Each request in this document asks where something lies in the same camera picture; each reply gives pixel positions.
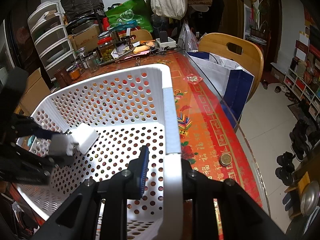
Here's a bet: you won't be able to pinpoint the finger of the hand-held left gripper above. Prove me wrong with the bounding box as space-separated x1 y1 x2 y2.
14 135 79 167
11 114 59 140

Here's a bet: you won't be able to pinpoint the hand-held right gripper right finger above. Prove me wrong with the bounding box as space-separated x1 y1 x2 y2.
180 159 287 240

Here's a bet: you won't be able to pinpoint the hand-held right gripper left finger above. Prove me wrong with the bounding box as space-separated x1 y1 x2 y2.
31 145 150 240

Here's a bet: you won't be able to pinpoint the white power adapter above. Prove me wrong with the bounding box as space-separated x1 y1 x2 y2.
65 123 100 155

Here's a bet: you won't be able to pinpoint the white perforated plastic basket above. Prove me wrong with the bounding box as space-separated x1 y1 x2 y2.
15 64 185 240

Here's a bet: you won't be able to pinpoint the open cardboard box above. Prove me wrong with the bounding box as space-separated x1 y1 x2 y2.
19 68 52 117

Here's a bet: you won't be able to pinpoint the round gold tin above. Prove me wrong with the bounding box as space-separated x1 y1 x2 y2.
219 154 232 166

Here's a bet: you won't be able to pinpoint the black glass-door cabinet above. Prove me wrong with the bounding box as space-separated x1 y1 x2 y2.
0 0 48 85

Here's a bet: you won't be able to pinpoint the brown ceramic jar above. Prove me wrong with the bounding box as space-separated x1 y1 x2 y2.
54 67 73 87

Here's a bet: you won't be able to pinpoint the white plastic drawer tower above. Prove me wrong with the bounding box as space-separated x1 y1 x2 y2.
27 2 77 74

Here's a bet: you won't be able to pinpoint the orange-filled small jar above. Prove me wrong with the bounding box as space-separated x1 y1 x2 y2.
68 66 82 80

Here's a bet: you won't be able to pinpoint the empty glass jar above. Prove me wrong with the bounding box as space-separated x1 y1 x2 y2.
84 52 100 73

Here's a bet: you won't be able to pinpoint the brown cardboard carton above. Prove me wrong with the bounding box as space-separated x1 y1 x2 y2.
69 25 102 52

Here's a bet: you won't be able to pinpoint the black sandals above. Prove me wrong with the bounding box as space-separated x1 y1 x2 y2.
275 152 297 185

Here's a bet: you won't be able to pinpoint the blue slippers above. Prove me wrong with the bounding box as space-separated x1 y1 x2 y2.
282 191 300 212

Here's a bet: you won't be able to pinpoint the red-lidded glass jar of olives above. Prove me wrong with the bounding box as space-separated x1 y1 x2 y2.
97 33 116 62

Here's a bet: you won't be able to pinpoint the white and blue paper bag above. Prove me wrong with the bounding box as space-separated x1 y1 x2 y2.
186 51 255 132

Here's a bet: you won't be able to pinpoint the red diamond paper sticker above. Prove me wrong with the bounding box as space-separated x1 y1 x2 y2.
183 73 204 85

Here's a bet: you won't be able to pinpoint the black covered crate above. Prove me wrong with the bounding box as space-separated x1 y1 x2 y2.
60 0 105 22

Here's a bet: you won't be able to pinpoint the black boots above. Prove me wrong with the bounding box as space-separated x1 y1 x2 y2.
289 119 313 160

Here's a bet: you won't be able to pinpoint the white power strip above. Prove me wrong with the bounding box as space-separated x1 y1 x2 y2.
155 37 178 48

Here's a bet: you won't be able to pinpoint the clear plastic bag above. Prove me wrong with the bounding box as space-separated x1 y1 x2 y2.
178 20 199 53

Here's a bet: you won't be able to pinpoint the green shopping bag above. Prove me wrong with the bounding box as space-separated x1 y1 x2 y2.
105 0 153 33

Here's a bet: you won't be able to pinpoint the white cube shelf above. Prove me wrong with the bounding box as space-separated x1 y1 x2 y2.
284 67 320 108

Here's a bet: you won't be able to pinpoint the potted plant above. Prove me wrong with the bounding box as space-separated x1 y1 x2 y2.
250 0 272 39

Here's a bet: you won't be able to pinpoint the stack of gift boxes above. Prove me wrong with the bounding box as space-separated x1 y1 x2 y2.
290 25 320 80

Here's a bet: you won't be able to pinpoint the wooden chair with handle hole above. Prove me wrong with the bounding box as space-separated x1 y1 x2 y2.
198 33 264 98
119 29 153 43

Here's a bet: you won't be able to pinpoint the red wall scroll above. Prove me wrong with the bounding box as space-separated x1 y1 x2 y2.
304 5 319 27

